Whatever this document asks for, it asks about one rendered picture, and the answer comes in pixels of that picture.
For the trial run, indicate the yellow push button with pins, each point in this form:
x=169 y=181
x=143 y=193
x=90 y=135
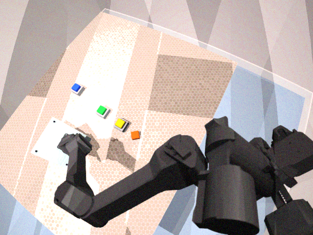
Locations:
x=121 y=124

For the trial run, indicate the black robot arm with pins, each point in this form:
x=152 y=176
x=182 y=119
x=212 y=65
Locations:
x=226 y=199

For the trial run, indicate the orange block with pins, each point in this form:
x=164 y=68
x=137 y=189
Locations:
x=135 y=135

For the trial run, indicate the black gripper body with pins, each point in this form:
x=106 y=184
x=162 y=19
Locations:
x=295 y=217

